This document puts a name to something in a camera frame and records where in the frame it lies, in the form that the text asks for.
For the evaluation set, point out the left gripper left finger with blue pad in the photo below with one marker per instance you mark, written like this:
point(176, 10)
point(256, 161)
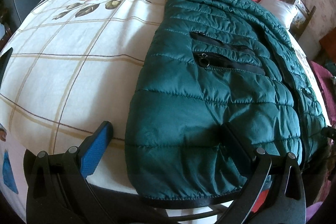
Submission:
point(58, 190)

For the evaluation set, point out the floral checked bed quilt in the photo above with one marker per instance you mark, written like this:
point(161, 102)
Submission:
point(74, 64)

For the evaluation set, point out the white pillow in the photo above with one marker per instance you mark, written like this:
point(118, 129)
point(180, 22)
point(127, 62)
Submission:
point(283, 11)

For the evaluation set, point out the dark green puffer jacket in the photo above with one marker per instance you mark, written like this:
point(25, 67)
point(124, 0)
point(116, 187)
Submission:
point(213, 62)

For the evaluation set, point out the wooden chair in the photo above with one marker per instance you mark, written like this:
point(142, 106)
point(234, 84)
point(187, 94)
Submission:
point(302, 19)

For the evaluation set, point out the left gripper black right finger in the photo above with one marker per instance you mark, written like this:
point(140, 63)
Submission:
point(273, 192)

